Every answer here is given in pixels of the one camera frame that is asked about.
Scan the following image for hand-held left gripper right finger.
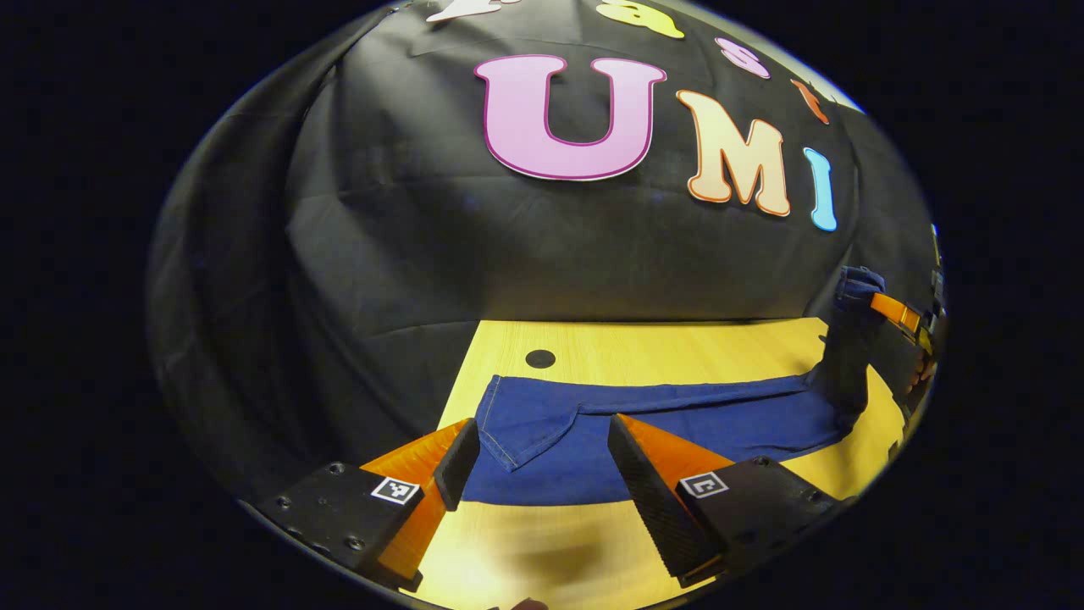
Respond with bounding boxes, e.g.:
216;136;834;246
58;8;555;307
607;413;848;588

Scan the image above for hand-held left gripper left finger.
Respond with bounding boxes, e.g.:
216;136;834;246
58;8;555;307
254;418;482;594

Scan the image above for blue denim jeans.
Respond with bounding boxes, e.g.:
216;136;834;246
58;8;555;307
462;267;886;507

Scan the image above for black backdrop cloth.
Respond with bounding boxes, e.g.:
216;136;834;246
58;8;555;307
144;0;945;509

